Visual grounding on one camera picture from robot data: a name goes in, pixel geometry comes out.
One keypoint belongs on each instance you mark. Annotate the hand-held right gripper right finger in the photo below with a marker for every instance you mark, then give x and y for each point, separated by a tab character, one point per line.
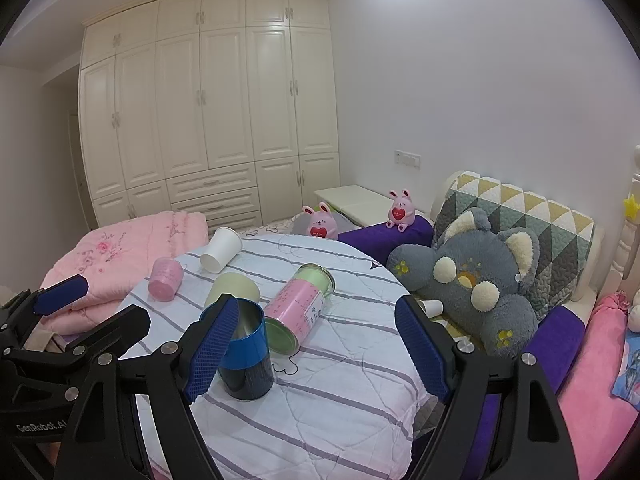
424	352

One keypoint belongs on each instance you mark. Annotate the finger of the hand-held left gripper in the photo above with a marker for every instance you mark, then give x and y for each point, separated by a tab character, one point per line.
122	327
62	293

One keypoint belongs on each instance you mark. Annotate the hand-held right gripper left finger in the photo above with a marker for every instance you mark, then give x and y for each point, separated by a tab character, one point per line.
214	352

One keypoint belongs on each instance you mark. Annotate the pink and green tin cup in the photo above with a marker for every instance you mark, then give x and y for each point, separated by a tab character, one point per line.
297	312

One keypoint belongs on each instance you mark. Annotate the blue metal cup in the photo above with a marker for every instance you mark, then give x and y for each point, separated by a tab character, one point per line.
250	360

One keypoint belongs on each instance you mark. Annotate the pale green cup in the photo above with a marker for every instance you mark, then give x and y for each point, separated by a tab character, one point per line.
231	290

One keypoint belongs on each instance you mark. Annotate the pink floral quilt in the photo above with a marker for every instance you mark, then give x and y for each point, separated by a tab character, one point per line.
125	245

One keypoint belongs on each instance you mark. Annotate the grey plush toy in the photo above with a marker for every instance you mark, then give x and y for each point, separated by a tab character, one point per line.
480	270

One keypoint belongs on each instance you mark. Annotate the purple cushion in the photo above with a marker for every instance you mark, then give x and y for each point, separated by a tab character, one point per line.
380	240

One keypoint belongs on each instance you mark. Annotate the purple bed sheet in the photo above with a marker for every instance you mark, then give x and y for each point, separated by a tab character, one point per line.
552	345

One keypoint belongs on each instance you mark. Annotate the pink bunny toy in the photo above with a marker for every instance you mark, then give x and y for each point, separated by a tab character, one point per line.
320	222
400	210

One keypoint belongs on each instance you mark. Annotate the white nightstand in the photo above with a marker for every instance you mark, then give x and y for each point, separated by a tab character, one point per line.
355	202

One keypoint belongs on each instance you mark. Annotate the pink plush pillow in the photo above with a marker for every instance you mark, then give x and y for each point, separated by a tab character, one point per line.
595	390

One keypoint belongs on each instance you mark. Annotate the triangle pattern quilted cover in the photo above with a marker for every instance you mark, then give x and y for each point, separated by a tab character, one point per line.
555	230

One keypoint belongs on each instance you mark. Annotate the blue printed cloth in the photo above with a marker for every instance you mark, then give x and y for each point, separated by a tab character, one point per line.
629	367

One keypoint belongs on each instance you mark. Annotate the cream wardrobe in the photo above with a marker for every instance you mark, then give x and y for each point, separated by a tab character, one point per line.
210	110

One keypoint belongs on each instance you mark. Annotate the yellow star ornament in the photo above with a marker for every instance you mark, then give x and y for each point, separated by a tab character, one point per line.
631	205

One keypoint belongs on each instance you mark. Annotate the white wall socket panel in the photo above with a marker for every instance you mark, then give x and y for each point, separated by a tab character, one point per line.
407	158

